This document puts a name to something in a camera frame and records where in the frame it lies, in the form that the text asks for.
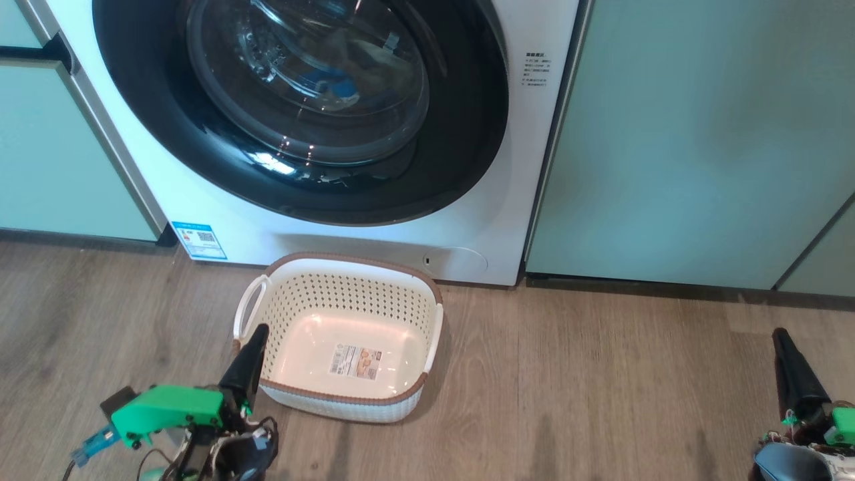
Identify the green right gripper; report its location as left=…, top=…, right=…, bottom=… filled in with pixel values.
left=772, top=327, right=855, bottom=447

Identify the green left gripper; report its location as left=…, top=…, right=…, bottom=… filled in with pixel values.
left=100, top=324, right=270, bottom=448

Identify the round black glass washer door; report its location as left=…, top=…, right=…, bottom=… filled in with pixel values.
left=92, top=0, right=510, bottom=226

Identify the white front-load washing machine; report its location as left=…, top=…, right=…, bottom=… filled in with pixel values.
left=13, top=0, right=594, bottom=287

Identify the cream laundry basket brown rim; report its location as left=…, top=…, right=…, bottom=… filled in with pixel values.
left=232, top=252, right=444, bottom=424

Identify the paper product sticker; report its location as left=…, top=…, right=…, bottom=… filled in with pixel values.
left=328, top=344, right=382, bottom=381

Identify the pale green cabinet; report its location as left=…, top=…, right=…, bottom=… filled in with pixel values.
left=775, top=194, right=855, bottom=298
left=524, top=0, right=855, bottom=292
left=0, top=0, right=168, bottom=243

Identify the blue energy label sticker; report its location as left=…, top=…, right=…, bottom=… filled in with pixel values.
left=171, top=222, right=228, bottom=261

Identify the blue plug connector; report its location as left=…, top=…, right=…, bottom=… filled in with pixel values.
left=70, top=428, right=121, bottom=466

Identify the round drain filter cover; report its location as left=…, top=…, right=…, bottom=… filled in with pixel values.
left=422, top=246, right=488, bottom=274

